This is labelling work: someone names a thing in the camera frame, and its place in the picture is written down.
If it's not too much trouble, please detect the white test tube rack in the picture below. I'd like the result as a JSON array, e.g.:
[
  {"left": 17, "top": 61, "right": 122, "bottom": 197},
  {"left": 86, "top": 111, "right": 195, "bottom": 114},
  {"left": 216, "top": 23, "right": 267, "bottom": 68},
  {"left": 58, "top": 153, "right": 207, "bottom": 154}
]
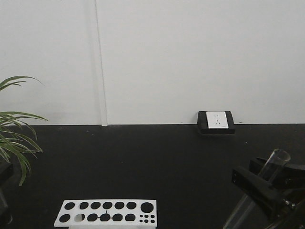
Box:
[{"left": 54, "top": 199, "right": 158, "bottom": 229}]

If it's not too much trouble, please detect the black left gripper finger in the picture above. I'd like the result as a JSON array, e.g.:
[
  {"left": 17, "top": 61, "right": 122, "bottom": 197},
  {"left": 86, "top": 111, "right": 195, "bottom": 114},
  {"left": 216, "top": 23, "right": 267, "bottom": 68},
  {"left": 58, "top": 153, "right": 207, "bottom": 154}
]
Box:
[{"left": 0, "top": 163, "right": 13, "bottom": 186}]

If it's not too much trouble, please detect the white wall socket black box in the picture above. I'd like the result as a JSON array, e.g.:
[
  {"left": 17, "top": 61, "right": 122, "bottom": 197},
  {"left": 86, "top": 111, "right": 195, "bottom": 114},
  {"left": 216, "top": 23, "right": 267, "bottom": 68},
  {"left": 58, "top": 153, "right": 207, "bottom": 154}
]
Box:
[{"left": 197, "top": 111, "right": 235, "bottom": 135}]

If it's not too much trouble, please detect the tall clear test tube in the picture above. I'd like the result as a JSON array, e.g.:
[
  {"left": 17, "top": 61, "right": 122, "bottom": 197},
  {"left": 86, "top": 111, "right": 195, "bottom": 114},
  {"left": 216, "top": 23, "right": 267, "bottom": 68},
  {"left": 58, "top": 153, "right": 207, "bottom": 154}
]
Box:
[{"left": 223, "top": 149, "right": 291, "bottom": 229}]

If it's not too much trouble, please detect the green potted plant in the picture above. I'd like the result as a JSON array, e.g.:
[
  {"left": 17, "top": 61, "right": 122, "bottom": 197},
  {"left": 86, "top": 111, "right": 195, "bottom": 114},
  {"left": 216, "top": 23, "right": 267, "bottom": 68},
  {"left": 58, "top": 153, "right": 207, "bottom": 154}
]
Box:
[{"left": 0, "top": 76, "right": 49, "bottom": 187}]

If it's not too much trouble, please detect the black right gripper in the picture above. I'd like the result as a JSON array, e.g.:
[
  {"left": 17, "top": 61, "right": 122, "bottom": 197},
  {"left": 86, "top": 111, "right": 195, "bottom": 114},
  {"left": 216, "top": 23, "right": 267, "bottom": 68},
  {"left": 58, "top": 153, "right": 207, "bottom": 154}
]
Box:
[{"left": 232, "top": 157, "right": 305, "bottom": 229}]

